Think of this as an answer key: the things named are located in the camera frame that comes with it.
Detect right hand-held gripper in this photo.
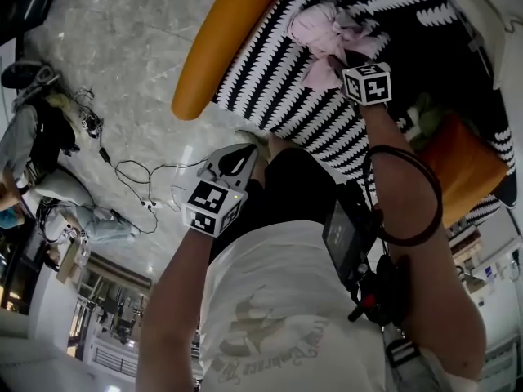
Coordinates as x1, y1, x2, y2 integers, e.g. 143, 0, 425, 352
326, 9, 393, 106

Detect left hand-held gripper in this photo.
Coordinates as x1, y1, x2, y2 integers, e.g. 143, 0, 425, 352
181, 142, 260, 240

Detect pink cloth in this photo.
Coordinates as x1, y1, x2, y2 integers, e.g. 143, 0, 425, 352
288, 2, 387, 90

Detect black white patterned sofa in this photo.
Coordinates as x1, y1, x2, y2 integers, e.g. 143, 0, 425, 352
170, 0, 518, 228

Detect person's right forearm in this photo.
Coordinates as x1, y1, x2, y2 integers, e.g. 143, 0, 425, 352
358, 102, 487, 381

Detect person's left forearm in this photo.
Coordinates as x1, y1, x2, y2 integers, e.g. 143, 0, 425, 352
136, 226, 216, 392

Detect person's black shorts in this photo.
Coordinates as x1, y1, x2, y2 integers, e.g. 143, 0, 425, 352
240, 147, 369, 236

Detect green white fleece blanket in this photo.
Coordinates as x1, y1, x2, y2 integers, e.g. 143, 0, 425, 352
406, 94, 454, 149

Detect black belt-mounted screen device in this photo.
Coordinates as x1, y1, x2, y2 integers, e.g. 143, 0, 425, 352
321, 200, 383, 293

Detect person's white t-shirt torso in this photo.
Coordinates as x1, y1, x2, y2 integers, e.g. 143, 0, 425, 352
198, 218, 450, 392

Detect orange cushion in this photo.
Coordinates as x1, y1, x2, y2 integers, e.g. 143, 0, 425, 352
418, 114, 510, 229

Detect cardboard box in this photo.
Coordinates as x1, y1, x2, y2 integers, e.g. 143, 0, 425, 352
55, 238, 83, 285

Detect grey black headset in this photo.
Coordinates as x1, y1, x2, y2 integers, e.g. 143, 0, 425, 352
1, 60, 61, 91

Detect black furniture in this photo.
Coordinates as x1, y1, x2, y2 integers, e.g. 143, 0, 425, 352
0, 0, 65, 47

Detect black floor cables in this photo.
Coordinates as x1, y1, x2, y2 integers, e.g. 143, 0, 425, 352
60, 90, 209, 236

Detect black looped cable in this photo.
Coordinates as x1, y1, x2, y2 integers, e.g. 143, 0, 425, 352
365, 145, 445, 247

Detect black handle with red button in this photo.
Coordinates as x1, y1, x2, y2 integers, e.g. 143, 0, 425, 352
346, 255, 412, 326

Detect grey strap buckle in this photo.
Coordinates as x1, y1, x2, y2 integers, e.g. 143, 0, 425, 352
383, 339, 422, 368

